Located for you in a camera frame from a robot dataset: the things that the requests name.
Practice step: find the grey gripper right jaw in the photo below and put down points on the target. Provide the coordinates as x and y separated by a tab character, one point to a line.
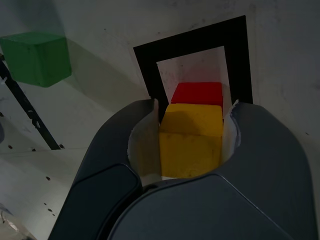
280	170

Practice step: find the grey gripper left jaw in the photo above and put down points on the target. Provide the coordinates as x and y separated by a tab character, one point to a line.
105	155

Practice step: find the yellow cube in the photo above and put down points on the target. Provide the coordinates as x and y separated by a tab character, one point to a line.
190	150

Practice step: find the red cube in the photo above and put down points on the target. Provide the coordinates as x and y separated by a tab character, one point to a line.
197	93

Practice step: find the green cube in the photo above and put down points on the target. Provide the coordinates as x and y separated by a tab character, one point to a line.
37	60

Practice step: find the black tape square outline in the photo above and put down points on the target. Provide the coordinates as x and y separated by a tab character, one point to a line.
190	37

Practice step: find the black tape strip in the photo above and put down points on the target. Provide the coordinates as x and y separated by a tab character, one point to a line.
25	105

